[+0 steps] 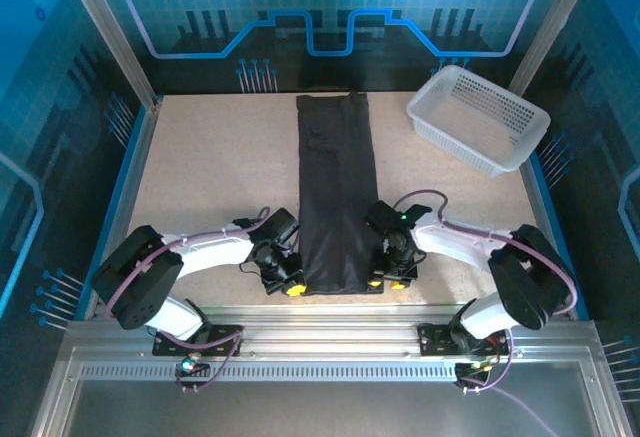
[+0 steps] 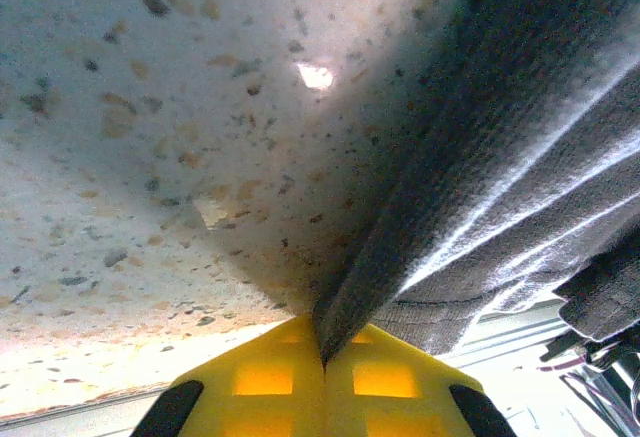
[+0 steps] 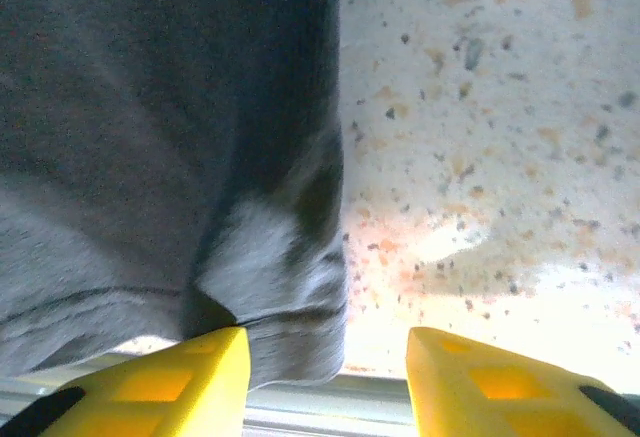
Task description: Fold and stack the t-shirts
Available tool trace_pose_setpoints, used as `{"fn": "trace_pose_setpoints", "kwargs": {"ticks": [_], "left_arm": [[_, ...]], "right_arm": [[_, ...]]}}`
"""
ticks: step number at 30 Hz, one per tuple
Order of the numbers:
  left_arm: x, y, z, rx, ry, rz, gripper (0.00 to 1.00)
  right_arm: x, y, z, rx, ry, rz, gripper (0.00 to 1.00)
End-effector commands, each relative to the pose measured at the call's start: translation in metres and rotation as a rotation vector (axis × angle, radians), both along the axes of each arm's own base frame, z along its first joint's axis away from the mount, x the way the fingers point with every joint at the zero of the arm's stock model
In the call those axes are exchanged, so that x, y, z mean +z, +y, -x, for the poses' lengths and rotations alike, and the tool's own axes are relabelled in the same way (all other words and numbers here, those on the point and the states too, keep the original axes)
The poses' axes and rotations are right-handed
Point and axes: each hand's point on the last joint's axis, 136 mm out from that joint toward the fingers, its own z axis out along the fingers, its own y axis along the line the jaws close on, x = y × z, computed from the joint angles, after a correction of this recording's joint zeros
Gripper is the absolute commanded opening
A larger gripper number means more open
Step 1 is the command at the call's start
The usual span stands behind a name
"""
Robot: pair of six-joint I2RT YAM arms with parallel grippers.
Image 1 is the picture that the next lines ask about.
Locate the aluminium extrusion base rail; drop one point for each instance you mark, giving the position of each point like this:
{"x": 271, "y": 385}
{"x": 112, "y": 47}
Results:
{"x": 325, "y": 332}

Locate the black connector board with LEDs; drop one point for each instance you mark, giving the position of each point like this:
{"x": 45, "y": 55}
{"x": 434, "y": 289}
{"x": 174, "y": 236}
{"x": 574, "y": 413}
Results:
{"x": 192, "y": 368}
{"x": 470, "y": 369}

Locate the blue table edge strip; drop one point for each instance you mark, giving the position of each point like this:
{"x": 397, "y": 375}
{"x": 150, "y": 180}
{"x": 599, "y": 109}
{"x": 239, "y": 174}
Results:
{"x": 112, "y": 197}
{"x": 552, "y": 197}

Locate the aluminium frame post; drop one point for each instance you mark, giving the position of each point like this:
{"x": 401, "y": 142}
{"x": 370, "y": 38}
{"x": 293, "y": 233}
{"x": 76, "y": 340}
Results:
{"x": 550, "y": 22}
{"x": 110, "y": 32}

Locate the dark grey t-shirt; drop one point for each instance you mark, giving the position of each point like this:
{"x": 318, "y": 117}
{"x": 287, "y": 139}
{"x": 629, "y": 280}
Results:
{"x": 335, "y": 182}

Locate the aluminium table side rail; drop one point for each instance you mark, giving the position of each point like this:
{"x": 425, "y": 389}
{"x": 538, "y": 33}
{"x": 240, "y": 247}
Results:
{"x": 125, "y": 187}
{"x": 542, "y": 202}

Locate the grey metal sheet panel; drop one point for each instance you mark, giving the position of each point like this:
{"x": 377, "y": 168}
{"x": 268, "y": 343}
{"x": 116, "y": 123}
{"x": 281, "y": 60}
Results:
{"x": 300, "y": 412}

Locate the white perforated plastic basket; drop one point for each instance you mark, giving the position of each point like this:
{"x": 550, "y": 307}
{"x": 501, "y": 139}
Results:
{"x": 510, "y": 107}

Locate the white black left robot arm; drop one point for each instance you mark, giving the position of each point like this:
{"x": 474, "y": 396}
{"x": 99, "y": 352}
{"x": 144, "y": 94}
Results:
{"x": 210, "y": 252}

